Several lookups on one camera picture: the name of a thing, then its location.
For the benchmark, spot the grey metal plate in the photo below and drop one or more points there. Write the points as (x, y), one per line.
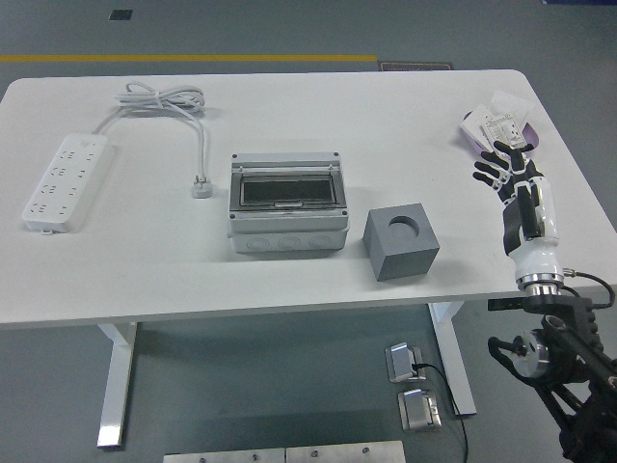
(222, 456)
(344, 452)

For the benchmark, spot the grey junction box with lid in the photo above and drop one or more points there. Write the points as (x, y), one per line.
(289, 231)

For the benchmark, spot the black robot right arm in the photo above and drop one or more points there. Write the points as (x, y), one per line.
(573, 333)

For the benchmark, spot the silver floor socket box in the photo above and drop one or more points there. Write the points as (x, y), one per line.
(418, 410)
(402, 362)

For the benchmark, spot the yellow floor tape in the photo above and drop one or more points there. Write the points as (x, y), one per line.
(193, 58)

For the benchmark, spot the clear plastic packet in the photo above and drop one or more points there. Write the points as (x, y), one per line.
(511, 101)

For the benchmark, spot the white power strip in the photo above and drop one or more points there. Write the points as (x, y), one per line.
(62, 178)

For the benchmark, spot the dark floor plate with text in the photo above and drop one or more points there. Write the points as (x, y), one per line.
(415, 66)

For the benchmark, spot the grey block with round recess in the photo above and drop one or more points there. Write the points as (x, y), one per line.
(400, 255)

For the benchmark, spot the black floor hatch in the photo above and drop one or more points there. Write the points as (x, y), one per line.
(120, 15)

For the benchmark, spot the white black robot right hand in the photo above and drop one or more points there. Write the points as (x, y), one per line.
(535, 260)

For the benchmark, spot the white wall socket panel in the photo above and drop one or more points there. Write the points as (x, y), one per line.
(503, 130)

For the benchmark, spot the white table leg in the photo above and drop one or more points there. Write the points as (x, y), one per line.
(455, 366)
(118, 386)

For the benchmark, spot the purple shallow dish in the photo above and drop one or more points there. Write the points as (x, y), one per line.
(470, 141)

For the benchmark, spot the white card packet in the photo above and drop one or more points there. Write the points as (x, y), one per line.
(474, 120)

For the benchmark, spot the white power plug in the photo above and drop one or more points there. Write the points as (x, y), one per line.
(202, 188)

